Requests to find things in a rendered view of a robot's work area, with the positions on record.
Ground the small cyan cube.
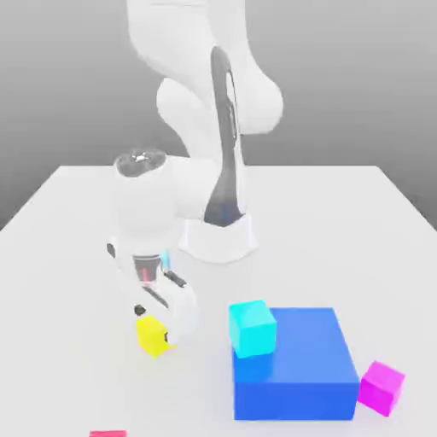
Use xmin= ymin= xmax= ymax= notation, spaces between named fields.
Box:
xmin=228 ymin=300 xmax=278 ymax=359

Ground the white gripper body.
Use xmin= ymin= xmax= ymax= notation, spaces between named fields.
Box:
xmin=117 ymin=264 xmax=200 ymax=347

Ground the small magenta cube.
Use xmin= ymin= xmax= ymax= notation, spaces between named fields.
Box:
xmin=357 ymin=360 xmax=406 ymax=418

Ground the small yellow cube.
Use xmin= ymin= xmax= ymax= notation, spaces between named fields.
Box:
xmin=136 ymin=314 xmax=178 ymax=358

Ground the large blue box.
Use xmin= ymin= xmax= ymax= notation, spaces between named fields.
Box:
xmin=232 ymin=306 xmax=361 ymax=422

